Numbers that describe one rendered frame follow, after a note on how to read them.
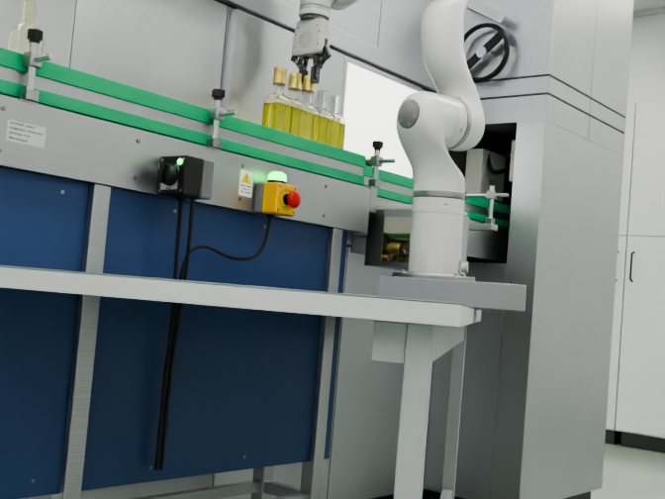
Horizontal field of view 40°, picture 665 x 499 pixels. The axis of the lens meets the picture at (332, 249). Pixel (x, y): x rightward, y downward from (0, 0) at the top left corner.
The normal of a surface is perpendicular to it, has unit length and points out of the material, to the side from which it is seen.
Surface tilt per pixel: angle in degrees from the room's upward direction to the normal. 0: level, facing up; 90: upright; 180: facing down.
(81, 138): 90
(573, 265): 90
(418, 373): 90
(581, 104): 90
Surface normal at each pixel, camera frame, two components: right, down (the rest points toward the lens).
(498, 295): -0.18, -0.07
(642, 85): -0.63, -0.10
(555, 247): 0.78, 0.03
